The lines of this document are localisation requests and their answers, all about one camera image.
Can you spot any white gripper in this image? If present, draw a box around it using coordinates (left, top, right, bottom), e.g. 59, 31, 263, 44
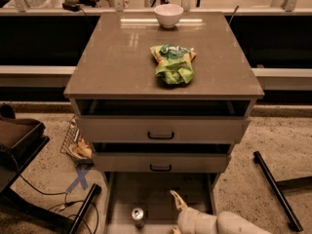
170, 190, 217, 234

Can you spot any silver redbull can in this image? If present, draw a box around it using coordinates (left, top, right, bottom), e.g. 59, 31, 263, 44
132, 208, 145, 228

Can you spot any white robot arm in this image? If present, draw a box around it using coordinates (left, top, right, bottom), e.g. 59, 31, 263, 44
170, 190, 271, 234

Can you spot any bottom open grey drawer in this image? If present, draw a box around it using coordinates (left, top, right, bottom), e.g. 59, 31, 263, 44
102, 173, 215, 234

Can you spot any middle grey drawer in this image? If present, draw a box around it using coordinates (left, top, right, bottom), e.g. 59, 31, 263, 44
93, 153, 230, 173

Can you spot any grey drawer cabinet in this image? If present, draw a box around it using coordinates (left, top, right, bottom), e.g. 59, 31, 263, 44
63, 11, 265, 177

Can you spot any top grey drawer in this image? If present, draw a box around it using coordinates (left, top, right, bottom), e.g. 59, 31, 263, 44
76, 116, 250, 143

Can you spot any black stand leg left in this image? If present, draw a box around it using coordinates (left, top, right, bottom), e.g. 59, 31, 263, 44
66, 183, 101, 234

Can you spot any black stand leg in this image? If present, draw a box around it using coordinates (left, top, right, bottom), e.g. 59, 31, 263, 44
66, 183, 101, 234
253, 151, 312, 232

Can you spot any black stand leg right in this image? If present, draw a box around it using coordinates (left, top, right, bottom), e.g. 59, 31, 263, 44
253, 151, 312, 232

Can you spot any blue tape cross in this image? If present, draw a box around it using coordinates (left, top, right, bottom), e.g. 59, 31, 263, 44
66, 164, 94, 193

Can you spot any green chip bag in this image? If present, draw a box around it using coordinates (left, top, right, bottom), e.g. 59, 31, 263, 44
150, 44, 196, 85

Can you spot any black cart left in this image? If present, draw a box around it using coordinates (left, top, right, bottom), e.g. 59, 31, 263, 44
0, 103, 50, 193

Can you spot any white ceramic bowl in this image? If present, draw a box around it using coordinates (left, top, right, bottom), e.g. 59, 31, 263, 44
154, 4, 183, 28

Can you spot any black power adapter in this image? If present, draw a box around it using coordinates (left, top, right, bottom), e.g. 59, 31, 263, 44
62, 1, 80, 12

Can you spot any wire basket with items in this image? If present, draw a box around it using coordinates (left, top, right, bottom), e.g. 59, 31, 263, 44
60, 117, 93, 164

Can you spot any black floor cable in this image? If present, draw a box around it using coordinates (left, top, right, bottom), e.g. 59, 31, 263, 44
13, 153, 99, 234

